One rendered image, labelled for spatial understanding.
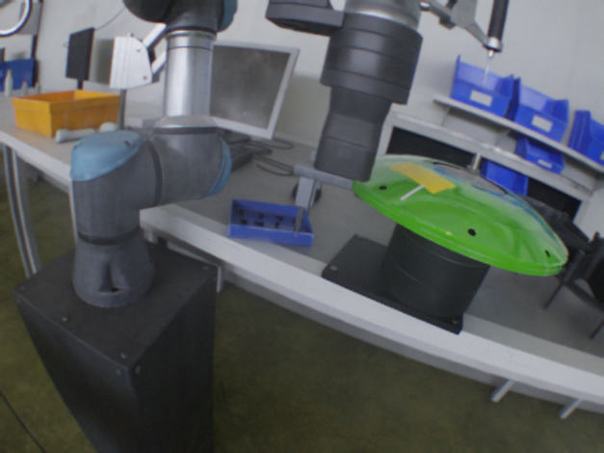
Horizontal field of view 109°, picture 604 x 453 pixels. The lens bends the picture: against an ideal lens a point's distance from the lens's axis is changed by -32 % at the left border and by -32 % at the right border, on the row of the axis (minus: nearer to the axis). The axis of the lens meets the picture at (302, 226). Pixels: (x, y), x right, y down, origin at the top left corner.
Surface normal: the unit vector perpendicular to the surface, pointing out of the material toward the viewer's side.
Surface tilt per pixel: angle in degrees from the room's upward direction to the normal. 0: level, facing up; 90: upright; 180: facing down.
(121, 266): 71
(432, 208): 24
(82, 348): 90
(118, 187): 90
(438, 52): 90
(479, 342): 90
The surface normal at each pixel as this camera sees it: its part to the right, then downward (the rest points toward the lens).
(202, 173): 0.76, 0.23
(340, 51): -0.72, 0.16
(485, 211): 0.07, -0.70
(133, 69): 0.11, 0.46
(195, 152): 0.56, 0.31
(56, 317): 0.20, -0.88
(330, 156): -0.23, 0.38
